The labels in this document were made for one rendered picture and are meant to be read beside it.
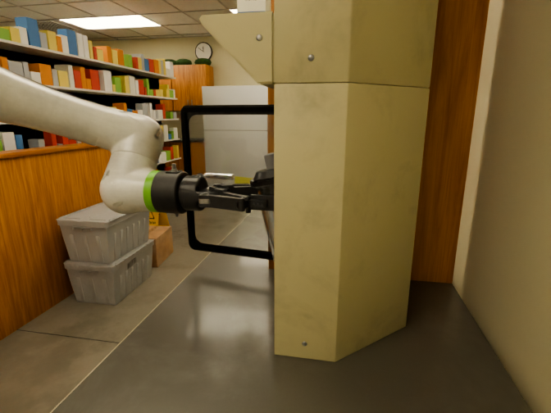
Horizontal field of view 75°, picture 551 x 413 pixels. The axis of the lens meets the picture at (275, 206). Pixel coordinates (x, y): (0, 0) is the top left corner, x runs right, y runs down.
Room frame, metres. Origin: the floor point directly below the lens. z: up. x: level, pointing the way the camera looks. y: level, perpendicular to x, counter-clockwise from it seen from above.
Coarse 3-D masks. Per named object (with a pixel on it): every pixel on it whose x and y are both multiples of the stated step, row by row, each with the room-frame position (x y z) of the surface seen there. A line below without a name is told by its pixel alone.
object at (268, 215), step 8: (272, 184) 0.67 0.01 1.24; (264, 192) 0.68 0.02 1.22; (272, 192) 0.68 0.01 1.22; (264, 216) 0.69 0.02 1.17; (272, 216) 0.68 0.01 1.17; (264, 224) 0.71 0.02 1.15; (272, 224) 0.68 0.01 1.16; (272, 232) 0.68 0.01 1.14; (272, 240) 0.68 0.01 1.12; (272, 248) 0.69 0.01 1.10; (272, 256) 0.70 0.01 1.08
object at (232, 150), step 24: (192, 120) 0.96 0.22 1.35; (216, 120) 0.94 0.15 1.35; (240, 120) 0.92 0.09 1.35; (264, 120) 0.90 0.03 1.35; (192, 144) 0.96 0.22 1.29; (216, 144) 0.94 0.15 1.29; (240, 144) 0.92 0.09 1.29; (264, 144) 0.90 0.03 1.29; (192, 168) 0.96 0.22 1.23; (216, 168) 0.94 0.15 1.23; (240, 168) 0.92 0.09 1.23; (264, 168) 0.90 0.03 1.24; (216, 216) 0.94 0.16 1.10; (240, 216) 0.92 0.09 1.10; (216, 240) 0.94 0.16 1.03; (240, 240) 0.92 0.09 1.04; (264, 240) 0.90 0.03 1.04
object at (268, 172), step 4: (272, 152) 0.72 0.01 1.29; (264, 156) 0.72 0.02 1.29; (268, 156) 0.71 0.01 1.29; (272, 156) 0.71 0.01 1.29; (268, 160) 0.71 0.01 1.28; (272, 160) 0.71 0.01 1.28; (268, 164) 0.71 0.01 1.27; (272, 164) 0.71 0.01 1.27; (268, 168) 0.71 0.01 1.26; (272, 168) 0.71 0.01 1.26; (256, 172) 0.72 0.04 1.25; (260, 172) 0.70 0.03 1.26; (264, 172) 0.69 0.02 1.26; (268, 172) 0.68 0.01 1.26; (272, 172) 0.68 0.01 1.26; (256, 176) 0.70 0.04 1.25; (260, 176) 0.69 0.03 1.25; (264, 176) 0.68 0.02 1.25; (268, 176) 0.68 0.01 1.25; (272, 176) 0.68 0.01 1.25
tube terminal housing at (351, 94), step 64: (320, 0) 0.55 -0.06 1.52; (384, 0) 0.58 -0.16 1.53; (320, 64) 0.55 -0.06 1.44; (384, 64) 0.59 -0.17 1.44; (320, 128) 0.55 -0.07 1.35; (384, 128) 0.59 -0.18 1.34; (320, 192) 0.55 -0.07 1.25; (384, 192) 0.60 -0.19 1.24; (320, 256) 0.55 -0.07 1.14; (384, 256) 0.61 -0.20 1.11; (320, 320) 0.55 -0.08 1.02; (384, 320) 0.62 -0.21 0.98
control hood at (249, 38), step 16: (208, 16) 0.59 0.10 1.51; (224, 16) 0.58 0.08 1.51; (240, 16) 0.58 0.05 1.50; (256, 16) 0.57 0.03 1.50; (272, 16) 0.57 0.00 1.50; (224, 32) 0.58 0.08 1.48; (240, 32) 0.58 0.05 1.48; (256, 32) 0.57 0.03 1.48; (272, 32) 0.57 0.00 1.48; (240, 48) 0.58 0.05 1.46; (256, 48) 0.57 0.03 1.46; (272, 48) 0.57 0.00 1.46; (240, 64) 0.58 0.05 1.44; (256, 64) 0.57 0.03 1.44; (272, 64) 0.57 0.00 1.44; (256, 80) 0.58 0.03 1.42; (272, 80) 0.57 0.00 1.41
